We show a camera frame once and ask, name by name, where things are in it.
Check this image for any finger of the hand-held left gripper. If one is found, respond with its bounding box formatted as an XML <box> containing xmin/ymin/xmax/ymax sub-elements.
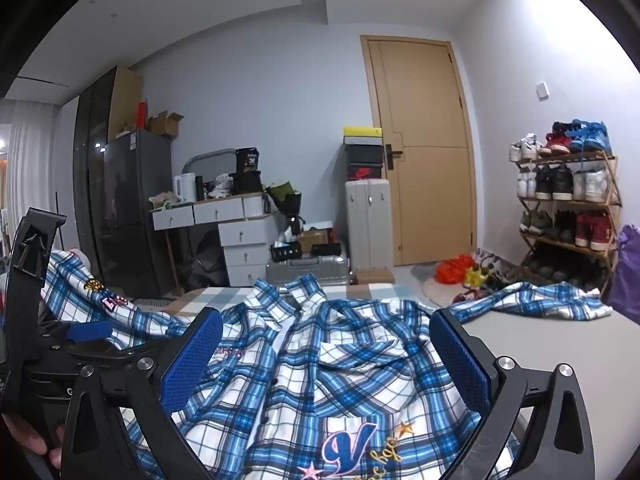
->
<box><xmin>2</xmin><ymin>207</ymin><xmax>67</xmax><ymax>411</ymax></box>
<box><xmin>65</xmin><ymin>321</ymin><xmax>168</xmax><ymax>363</ymax></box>

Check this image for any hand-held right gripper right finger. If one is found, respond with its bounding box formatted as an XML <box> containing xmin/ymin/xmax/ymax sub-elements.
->
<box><xmin>429</xmin><ymin>308</ymin><xmax>596</xmax><ymax>480</ymax></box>

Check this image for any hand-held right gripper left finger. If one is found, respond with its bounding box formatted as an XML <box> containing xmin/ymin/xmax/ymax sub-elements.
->
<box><xmin>60</xmin><ymin>306</ymin><xmax>224</xmax><ymax>480</ymax></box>

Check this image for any blue plaid shirt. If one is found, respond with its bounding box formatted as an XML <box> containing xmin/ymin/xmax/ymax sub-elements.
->
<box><xmin>37</xmin><ymin>249</ymin><xmax>613</xmax><ymax>480</ymax></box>

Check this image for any person's left hand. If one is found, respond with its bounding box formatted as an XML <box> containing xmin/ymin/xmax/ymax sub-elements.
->
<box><xmin>0</xmin><ymin>412</ymin><xmax>64</xmax><ymax>469</ymax></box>

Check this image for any white low table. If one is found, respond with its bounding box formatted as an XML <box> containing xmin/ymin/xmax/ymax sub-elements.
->
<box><xmin>457</xmin><ymin>305</ymin><xmax>640</xmax><ymax>480</ymax></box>

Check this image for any pale floor mat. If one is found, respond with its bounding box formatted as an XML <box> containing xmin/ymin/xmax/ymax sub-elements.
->
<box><xmin>412</xmin><ymin>262</ymin><xmax>467</xmax><ymax>307</ymax></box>

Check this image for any orange plastic bag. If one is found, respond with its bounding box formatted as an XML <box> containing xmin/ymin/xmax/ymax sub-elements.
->
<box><xmin>435</xmin><ymin>255</ymin><xmax>475</xmax><ymax>285</ymax></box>

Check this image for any white curtain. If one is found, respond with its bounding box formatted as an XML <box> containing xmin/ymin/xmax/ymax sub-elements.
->
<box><xmin>0</xmin><ymin>100</ymin><xmax>66</xmax><ymax>261</ymax></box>

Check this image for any black chair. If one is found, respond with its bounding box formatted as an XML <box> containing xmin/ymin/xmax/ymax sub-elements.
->
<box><xmin>192</xmin><ymin>237</ymin><xmax>227</xmax><ymax>287</ymax></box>

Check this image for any dark glass wardrobe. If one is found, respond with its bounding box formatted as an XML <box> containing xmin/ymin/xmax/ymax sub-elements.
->
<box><xmin>74</xmin><ymin>67</ymin><xmax>121</xmax><ymax>281</ymax></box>

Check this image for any flat brown cardboard box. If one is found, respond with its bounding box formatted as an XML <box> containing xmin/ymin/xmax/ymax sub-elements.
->
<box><xmin>356</xmin><ymin>269</ymin><xmax>396</xmax><ymax>285</ymax></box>

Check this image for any dark grey fridge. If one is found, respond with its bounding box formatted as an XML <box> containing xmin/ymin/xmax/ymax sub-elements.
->
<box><xmin>102</xmin><ymin>129</ymin><xmax>176</xmax><ymax>297</ymax></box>

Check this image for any white desk with drawers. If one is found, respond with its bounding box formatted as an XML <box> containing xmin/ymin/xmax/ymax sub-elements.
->
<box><xmin>152</xmin><ymin>192</ymin><xmax>281</xmax><ymax>287</ymax></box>

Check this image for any silver ribbed suitcase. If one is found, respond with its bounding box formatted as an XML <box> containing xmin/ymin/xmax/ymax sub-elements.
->
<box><xmin>265</xmin><ymin>255</ymin><xmax>354</xmax><ymax>286</ymax></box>

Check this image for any black open crate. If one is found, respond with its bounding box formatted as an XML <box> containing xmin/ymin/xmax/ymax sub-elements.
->
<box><xmin>270</xmin><ymin>241</ymin><xmax>304</xmax><ymax>261</ymax></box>

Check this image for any grey upright suitcase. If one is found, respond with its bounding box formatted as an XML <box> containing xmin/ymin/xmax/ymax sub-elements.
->
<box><xmin>345</xmin><ymin>179</ymin><xmax>395</xmax><ymax>273</ymax></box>

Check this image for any white electric kettle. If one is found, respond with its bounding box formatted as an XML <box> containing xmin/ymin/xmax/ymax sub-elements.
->
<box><xmin>173</xmin><ymin>173</ymin><xmax>197</xmax><ymax>204</ymax></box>

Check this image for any small brown cardboard box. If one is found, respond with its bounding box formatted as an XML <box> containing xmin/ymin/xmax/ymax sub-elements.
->
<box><xmin>297</xmin><ymin>229</ymin><xmax>332</xmax><ymax>253</ymax></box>

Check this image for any dark wrapped bouquet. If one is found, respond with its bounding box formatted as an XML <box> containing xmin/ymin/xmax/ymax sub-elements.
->
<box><xmin>265</xmin><ymin>180</ymin><xmax>304</xmax><ymax>222</ymax></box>

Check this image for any black round box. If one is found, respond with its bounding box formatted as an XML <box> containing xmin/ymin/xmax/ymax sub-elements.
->
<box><xmin>229</xmin><ymin>171</ymin><xmax>264</xmax><ymax>195</ymax></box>

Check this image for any purple bag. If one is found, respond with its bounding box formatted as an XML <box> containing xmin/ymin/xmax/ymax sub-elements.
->
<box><xmin>602</xmin><ymin>225</ymin><xmax>640</xmax><ymax>323</ymax></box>

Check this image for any tall cardboard box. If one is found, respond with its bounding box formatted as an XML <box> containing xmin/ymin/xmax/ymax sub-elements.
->
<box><xmin>107</xmin><ymin>66</ymin><xmax>144</xmax><ymax>141</ymax></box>

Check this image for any open cardboard box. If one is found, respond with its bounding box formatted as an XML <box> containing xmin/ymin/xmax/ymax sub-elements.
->
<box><xmin>145</xmin><ymin>111</ymin><xmax>185</xmax><ymax>139</ymax></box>

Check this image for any grey arched mirror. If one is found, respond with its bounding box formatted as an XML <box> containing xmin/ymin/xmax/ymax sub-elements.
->
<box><xmin>181</xmin><ymin>148</ymin><xmax>238</xmax><ymax>196</ymax></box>

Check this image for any black printed bucket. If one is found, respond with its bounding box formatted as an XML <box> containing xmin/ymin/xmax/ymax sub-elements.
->
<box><xmin>235</xmin><ymin>147</ymin><xmax>264</xmax><ymax>173</ymax></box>

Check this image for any black red shoe box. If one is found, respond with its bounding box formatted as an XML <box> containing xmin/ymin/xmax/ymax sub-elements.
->
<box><xmin>345</xmin><ymin>164</ymin><xmax>386</xmax><ymax>182</ymax></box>

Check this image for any wooden shoe rack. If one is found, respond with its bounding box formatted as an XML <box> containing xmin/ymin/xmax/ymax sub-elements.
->
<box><xmin>517</xmin><ymin>152</ymin><xmax>622</xmax><ymax>292</ymax></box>

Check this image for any yellow lid shoe box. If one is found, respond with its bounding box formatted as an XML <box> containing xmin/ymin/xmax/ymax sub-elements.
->
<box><xmin>343</xmin><ymin>126</ymin><xmax>385</xmax><ymax>145</ymax></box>

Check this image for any wooden door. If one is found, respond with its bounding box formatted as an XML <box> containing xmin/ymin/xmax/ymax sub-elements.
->
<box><xmin>360</xmin><ymin>35</ymin><xmax>477</xmax><ymax>267</ymax></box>

